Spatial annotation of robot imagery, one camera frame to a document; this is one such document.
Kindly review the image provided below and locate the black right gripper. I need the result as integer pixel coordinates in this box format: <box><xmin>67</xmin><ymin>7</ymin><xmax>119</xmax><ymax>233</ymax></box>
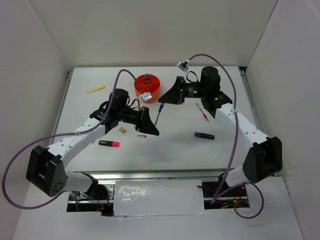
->
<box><xmin>158</xmin><ymin>77</ymin><xmax>207</xmax><ymax>106</ymax></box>

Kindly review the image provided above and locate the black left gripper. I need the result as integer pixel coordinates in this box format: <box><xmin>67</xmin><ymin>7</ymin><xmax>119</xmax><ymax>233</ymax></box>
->
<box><xmin>117</xmin><ymin>105</ymin><xmax>160</xmax><ymax>134</ymax></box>

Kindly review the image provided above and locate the blue gel pen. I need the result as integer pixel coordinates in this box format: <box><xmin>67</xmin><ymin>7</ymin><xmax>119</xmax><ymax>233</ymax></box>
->
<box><xmin>154</xmin><ymin>103</ymin><xmax>165</xmax><ymax>126</ymax></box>

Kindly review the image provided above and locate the small blue-capped glue bottle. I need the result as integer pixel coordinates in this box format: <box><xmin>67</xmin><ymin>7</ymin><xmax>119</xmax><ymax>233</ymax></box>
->
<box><xmin>145</xmin><ymin>73</ymin><xmax>151</xmax><ymax>83</ymax></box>

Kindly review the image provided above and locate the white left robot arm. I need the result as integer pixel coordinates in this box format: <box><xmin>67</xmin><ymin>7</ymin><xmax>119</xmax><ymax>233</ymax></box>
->
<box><xmin>26</xmin><ymin>88</ymin><xmax>160</xmax><ymax>200</ymax></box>

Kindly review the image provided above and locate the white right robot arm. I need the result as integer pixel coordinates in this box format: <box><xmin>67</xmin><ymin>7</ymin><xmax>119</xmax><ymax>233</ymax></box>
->
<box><xmin>158</xmin><ymin>66</ymin><xmax>283</xmax><ymax>196</ymax></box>

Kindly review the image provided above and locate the small tan eraser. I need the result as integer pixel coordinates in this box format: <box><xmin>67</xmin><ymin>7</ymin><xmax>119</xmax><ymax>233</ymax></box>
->
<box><xmin>119</xmin><ymin>127</ymin><xmax>127</xmax><ymax>134</ymax></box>

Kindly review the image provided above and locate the orange round organizer container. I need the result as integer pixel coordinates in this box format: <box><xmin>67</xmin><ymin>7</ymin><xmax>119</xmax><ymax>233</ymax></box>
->
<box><xmin>134</xmin><ymin>74</ymin><xmax>161</xmax><ymax>104</ymax></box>

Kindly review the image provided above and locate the red pen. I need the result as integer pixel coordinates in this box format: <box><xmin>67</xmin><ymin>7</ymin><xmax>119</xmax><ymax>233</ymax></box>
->
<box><xmin>196</xmin><ymin>103</ymin><xmax>209</xmax><ymax>122</ymax></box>

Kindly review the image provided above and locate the pink highlighter marker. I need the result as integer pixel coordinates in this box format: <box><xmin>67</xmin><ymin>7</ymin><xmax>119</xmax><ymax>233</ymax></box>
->
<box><xmin>98</xmin><ymin>140</ymin><xmax>120</xmax><ymax>148</ymax></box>

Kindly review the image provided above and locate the purple highlighter marker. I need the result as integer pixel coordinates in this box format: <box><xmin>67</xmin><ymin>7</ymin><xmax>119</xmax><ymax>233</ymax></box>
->
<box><xmin>194</xmin><ymin>132</ymin><xmax>215</xmax><ymax>140</ymax></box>

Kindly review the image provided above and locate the yellow glue stick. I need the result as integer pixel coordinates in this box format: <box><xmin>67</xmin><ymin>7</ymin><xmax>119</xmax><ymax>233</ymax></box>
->
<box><xmin>85</xmin><ymin>84</ymin><xmax>106</xmax><ymax>94</ymax></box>

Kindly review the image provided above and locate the white foil-covered panel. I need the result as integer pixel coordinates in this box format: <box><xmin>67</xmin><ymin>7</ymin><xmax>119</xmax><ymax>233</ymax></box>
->
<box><xmin>113</xmin><ymin>179</ymin><xmax>205</xmax><ymax>217</ymax></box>

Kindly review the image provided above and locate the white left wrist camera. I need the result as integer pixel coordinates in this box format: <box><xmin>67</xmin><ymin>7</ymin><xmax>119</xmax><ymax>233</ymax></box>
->
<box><xmin>138</xmin><ymin>92</ymin><xmax>152</xmax><ymax>103</ymax></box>

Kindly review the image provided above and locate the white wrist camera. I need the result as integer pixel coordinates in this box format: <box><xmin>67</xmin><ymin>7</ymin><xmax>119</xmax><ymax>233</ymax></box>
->
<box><xmin>176</xmin><ymin>59</ymin><xmax>190</xmax><ymax>73</ymax></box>
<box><xmin>138</xmin><ymin>92</ymin><xmax>152</xmax><ymax>103</ymax></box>

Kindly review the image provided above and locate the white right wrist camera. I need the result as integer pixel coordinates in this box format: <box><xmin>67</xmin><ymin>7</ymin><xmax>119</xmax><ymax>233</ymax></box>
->
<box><xmin>176</xmin><ymin>59</ymin><xmax>190</xmax><ymax>73</ymax></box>

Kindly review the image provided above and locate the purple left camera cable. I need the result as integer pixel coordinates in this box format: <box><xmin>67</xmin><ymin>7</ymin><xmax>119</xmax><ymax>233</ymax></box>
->
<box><xmin>1</xmin><ymin>69</ymin><xmax>146</xmax><ymax>210</ymax></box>

